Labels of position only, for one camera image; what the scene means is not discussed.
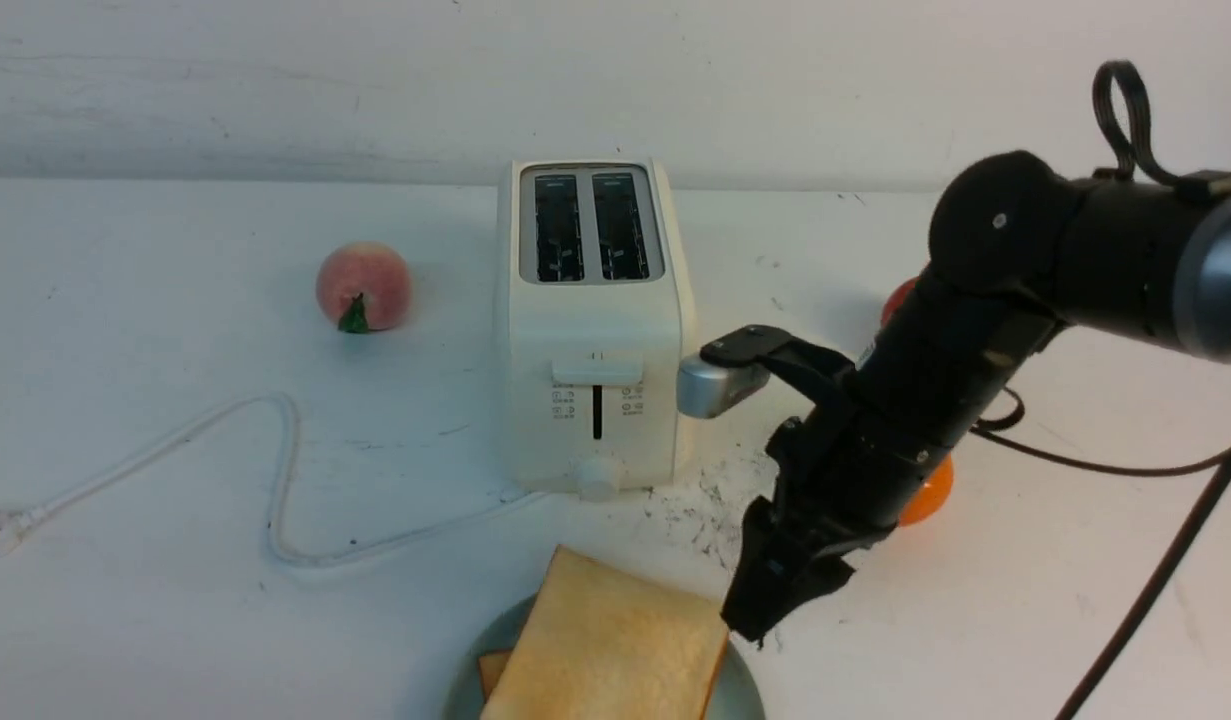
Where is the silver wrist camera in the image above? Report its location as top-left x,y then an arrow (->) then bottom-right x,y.
676,325 -> 856,420

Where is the orange persimmon with green leaf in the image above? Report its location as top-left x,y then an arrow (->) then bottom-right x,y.
897,457 -> 955,528

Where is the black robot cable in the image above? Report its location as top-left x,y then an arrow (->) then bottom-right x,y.
970,60 -> 1231,720

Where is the red apple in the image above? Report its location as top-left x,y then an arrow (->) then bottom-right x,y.
879,277 -> 918,327

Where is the toast slice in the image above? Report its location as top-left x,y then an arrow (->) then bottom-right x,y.
475,650 -> 513,702
481,546 -> 728,719

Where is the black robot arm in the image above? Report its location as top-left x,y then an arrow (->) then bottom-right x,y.
700,151 -> 1231,642

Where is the white two-slot toaster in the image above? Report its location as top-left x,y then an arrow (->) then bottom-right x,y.
492,159 -> 697,502

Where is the pink peach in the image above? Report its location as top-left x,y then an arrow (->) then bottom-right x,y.
315,242 -> 414,334

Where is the light blue round plate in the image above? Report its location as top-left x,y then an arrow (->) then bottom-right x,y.
439,594 -> 766,719

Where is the white power cord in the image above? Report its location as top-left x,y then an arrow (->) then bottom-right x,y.
0,393 -> 551,570

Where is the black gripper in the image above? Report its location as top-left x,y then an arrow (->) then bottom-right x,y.
721,410 -> 952,641

